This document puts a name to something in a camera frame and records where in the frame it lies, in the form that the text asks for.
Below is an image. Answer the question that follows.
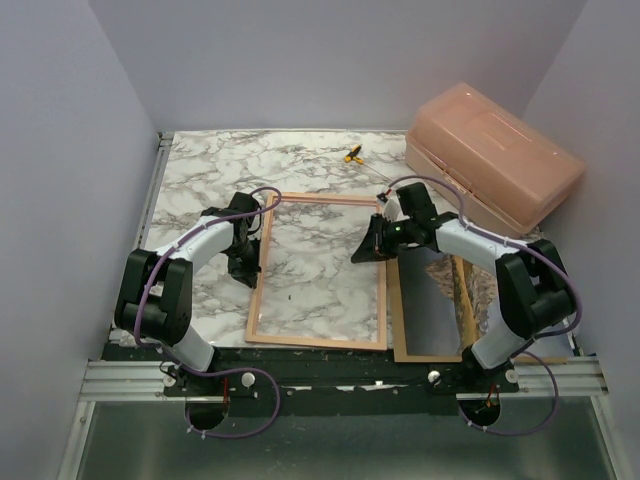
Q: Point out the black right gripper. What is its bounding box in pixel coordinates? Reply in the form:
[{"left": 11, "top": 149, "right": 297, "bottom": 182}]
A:
[{"left": 351, "top": 214, "right": 416, "bottom": 264}]

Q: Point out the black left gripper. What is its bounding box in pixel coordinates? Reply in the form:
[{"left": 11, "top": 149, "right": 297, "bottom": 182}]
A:
[{"left": 227, "top": 236, "right": 264, "bottom": 289}]

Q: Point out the landscape photo print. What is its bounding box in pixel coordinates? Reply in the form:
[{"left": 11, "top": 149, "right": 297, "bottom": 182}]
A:
[{"left": 397, "top": 247, "right": 576, "bottom": 359}]

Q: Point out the pink wooden picture frame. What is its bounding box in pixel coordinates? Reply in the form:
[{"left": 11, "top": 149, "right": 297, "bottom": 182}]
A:
[{"left": 243, "top": 192, "right": 389, "bottom": 353}]

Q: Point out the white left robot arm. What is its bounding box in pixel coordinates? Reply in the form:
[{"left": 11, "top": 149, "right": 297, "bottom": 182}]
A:
[{"left": 114, "top": 192, "right": 261, "bottom": 395}]

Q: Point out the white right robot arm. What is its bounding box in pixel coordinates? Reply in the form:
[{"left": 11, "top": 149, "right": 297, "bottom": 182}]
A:
[{"left": 351, "top": 175, "right": 582, "bottom": 392}]

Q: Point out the pink translucent plastic box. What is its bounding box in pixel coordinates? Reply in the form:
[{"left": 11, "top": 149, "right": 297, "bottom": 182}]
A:
[{"left": 405, "top": 83, "right": 586, "bottom": 238}]

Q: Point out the brown frame backing board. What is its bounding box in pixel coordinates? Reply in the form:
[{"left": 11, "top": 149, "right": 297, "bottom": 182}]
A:
[{"left": 387, "top": 254, "right": 571, "bottom": 365}]

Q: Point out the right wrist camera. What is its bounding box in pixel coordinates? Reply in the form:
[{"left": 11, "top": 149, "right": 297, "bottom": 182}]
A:
[{"left": 376, "top": 189, "right": 401, "bottom": 222}]

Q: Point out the yellow black T-handle hex key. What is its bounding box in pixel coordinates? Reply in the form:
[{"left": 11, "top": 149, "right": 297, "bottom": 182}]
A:
[{"left": 344, "top": 144, "right": 391, "bottom": 181}]

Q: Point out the aluminium extrusion frame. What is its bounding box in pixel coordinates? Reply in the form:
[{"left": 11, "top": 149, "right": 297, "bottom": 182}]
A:
[{"left": 54, "top": 130, "right": 191, "bottom": 480}]

